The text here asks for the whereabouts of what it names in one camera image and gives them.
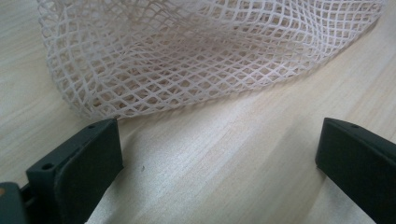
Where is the white mesh net bag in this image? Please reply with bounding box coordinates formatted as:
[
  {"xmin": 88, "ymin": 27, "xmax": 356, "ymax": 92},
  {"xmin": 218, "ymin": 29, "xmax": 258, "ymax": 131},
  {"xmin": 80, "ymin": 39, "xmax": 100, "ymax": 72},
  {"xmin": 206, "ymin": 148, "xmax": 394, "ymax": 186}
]
[{"xmin": 36, "ymin": 0, "xmax": 387, "ymax": 120}]

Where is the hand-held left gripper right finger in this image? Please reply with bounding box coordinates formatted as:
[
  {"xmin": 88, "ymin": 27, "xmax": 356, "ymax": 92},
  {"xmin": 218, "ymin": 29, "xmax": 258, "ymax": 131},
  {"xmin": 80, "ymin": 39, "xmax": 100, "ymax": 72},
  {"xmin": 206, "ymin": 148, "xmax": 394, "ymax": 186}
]
[{"xmin": 315, "ymin": 117, "xmax": 396, "ymax": 224}]

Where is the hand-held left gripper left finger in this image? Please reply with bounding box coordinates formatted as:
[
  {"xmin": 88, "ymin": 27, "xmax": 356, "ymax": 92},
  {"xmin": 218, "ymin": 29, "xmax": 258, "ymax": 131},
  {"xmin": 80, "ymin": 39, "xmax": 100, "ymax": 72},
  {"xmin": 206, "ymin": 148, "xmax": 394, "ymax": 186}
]
[{"xmin": 25, "ymin": 118, "xmax": 124, "ymax": 224}]

